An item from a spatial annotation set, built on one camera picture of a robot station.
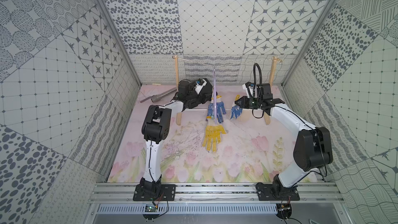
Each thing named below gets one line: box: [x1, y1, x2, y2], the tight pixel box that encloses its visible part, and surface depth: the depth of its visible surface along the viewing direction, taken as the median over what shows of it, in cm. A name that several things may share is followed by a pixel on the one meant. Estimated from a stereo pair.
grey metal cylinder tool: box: [139, 87, 178, 104], surface depth 113 cm
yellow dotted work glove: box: [202, 121, 227, 152], surface depth 92 cm
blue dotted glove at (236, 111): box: [229, 104, 244, 120], surface depth 97 cm
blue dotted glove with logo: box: [207, 94, 227, 124], surface depth 105 cm
